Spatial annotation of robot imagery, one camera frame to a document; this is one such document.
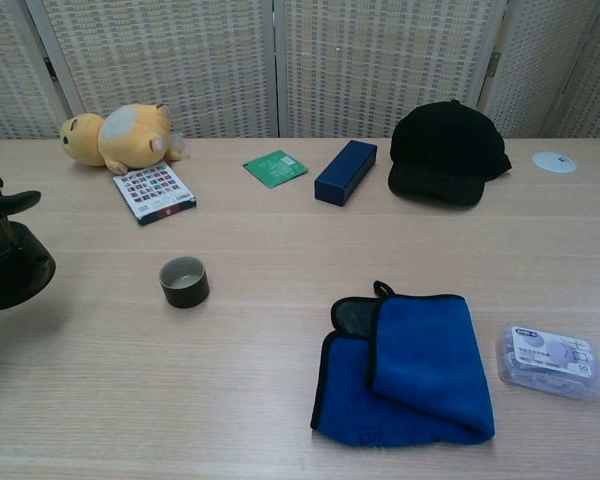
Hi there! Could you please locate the dark blue rectangular box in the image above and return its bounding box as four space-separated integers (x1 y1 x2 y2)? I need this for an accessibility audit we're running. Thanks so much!
313 139 379 208

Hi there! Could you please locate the patterned card box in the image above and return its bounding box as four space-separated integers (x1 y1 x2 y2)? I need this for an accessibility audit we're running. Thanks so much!
112 160 199 226

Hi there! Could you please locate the small black kettle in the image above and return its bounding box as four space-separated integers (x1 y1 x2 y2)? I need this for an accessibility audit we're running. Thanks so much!
0 214 57 314

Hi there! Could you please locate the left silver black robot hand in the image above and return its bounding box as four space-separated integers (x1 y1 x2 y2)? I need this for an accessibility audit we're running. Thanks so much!
0 149 42 221

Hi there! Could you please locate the white round cable grommet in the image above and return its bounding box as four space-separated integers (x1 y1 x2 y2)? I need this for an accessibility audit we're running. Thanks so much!
531 150 578 174

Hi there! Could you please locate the blue folded towel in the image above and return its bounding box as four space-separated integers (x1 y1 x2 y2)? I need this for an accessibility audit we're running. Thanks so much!
309 280 497 447

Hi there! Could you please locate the clear plastic floss box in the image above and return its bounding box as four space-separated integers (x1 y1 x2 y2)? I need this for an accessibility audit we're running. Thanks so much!
495 322 600 403

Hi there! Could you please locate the yellow plush toy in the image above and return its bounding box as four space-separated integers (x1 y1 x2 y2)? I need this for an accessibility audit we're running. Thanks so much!
59 102 186 175

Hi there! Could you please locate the black baseball cap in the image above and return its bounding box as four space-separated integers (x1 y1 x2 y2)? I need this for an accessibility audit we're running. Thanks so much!
387 98 513 208

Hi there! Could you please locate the green foil packet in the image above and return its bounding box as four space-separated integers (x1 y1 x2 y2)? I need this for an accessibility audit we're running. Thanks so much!
243 148 309 190

